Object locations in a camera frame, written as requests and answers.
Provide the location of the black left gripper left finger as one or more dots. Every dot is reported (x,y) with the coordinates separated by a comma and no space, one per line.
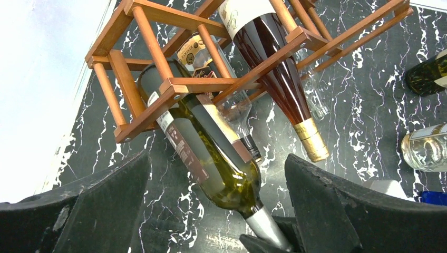
(96,213)

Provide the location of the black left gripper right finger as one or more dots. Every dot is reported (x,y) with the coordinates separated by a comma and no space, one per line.
(332,214)

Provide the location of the blue labelled plastic bottle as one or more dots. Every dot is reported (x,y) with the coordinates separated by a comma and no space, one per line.
(433,197)

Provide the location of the clear glass corked bottle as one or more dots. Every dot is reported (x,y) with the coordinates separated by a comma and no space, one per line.
(425,149)

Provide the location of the silver-capped dark wine bottle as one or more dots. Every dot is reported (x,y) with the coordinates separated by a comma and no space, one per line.
(220,163)

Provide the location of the dark green wine bottle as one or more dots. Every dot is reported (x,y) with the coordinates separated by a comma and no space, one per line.
(428,77)

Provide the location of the gold-capped red wine bottle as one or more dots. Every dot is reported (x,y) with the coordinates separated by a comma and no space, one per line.
(258,33)

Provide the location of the clear uncapped glass bottle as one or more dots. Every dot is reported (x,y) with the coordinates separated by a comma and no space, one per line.
(314,97)

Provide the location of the brown wooden wine rack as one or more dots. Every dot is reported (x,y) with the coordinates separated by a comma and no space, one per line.
(164,29)

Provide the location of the small white box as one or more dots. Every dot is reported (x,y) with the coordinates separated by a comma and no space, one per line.
(388,187)

